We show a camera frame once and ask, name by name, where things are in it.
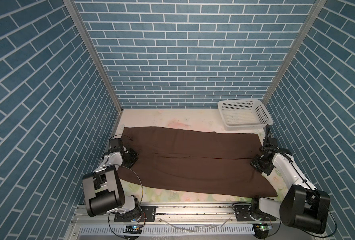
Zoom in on brown trousers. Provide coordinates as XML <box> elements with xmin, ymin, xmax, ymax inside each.
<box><xmin>118</xmin><ymin>127</ymin><xmax>277</xmax><ymax>198</ymax></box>

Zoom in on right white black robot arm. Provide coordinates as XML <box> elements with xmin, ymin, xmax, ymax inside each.
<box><xmin>250</xmin><ymin>147</ymin><xmax>331</xmax><ymax>235</ymax></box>

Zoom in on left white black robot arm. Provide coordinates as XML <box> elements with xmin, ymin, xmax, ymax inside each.
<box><xmin>82</xmin><ymin>151</ymin><xmax>142</xmax><ymax>222</ymax></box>

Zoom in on white plastic perforated basket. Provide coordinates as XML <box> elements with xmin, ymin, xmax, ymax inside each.
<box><xmin>218</xmin><ymin>99</ymin><xmax>274</xmax><ymax>131</ymax></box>

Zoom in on right green circuit board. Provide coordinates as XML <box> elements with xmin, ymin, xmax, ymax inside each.
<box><xmin>253</xmin><ymin>224</ymin><xmax>272</xmax><ymax>234</ymax></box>

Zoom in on green circuit board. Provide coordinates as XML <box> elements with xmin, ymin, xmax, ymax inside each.
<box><xmin>253</xmin><ymin>224</ymin><xmax>272</xmax><ymax>234</ymax></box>
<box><xmin>123</xmin><ymin>226</ymin><xmax>143</xmax><ymax>235</ymax></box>

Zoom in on left green circuit board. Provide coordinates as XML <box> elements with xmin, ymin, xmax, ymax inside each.
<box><xmin>123</xmin><ymin>226</ymin><xmax>143</xmax><ymax>235</ymax></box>

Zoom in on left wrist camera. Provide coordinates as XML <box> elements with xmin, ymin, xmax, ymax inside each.
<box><xmin>109</xmin><ymin>138</ymin><xmax>124</xmax><ymax>152</ymax></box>

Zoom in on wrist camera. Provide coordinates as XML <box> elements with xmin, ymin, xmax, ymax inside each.
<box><xmin>263</xmin><ymin>137</ymin><xmax>278</xmax><ymax>148</ymax></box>
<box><xmin>109</xmin><ymin>138</ymin><xmax>124</xmax><ymax>152</ymax></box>

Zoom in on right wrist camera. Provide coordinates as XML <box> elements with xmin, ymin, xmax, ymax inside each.
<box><xmin>263</xmin><ymin>137</ymin><xmax>278</xmax><ymax>148</ymax></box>

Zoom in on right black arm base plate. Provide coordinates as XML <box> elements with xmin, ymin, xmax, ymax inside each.
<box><xmin>232</xmin><ymin>204</ymin><xmax>277</xmax><ymax>222</ymax></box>

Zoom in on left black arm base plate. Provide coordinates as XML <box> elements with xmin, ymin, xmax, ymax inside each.
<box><xmin>114</xmin><ymin>206</ymin><xmax>156</xmax><ymax>223</ymax></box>

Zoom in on aluminium front mounting rail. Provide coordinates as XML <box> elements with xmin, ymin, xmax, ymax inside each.
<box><xmin>70</xmin><ymin>202</ymin><xmax>280</xmax><ymax>227</ymax></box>

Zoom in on white slotted cable duct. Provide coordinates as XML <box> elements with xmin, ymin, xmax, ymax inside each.
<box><xmin>79</xmin><ymin>224</ymin><xmax>255</xmax><ymax>237</ymax></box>

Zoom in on right aluminium corner post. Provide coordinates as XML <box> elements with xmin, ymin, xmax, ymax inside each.
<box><xmin>262</xmin><ymin>0</ymin><xmax>327</xmax><ymax>105</ymax></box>

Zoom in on aluminium corner post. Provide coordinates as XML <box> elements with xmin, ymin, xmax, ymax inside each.
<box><xmin>63</xmin><ymin>0</ymin><xmax>123</xmax><ymax>115</ymax></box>
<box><xmin>262</xmin><ymin>0</ymin><xmax>327</xmax><ymax>105</ymax></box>

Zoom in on left aluminium corner post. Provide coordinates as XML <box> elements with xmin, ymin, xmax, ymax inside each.
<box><xmin>63</xmin><ymin>0</ymin><xmax>123</xmax><ymax>115</ymax></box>

